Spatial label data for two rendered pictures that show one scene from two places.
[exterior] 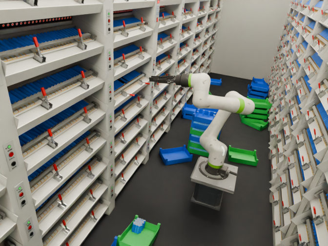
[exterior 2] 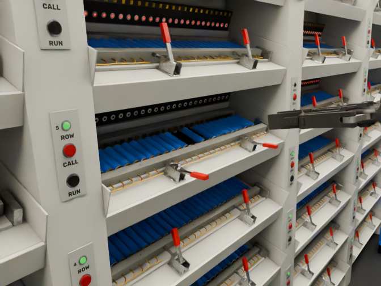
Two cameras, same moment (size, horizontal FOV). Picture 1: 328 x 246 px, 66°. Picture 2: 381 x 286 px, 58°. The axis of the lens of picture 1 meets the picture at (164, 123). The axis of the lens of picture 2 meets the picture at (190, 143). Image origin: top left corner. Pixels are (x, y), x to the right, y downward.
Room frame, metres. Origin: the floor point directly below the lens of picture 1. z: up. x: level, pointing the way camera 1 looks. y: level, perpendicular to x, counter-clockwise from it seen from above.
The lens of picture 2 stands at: (1.05, 0.01, 1.13)
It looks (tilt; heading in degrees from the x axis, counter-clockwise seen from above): 14 degrees down; 24
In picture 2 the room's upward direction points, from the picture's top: 2 degrees counter-clockwise
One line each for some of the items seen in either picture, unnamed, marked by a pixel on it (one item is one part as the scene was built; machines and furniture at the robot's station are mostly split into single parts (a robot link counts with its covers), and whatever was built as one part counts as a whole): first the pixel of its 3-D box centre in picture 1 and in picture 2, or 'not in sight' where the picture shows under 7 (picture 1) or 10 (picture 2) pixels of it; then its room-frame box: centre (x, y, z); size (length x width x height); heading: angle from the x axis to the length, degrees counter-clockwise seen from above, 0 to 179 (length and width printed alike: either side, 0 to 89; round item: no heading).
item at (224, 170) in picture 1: (220, 169); not in sight; (1.63, -0.50, 0.33); 0.26 x 0.15 x 0.06; 64
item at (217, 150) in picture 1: (216, 153); not in sight; (1.67, -0.45, 0.46); 0.16 x 0.13 x 0.19; 26
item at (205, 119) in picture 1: (208, 116); not in sight; (2.37, -0.46, 0.44); 0.30 x 0.20 x 0.08; 75
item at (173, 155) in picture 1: (175, 154); not in sight; (2.18, -0.16, 0.04); 0.30 x 0.20 x 0.08; 113
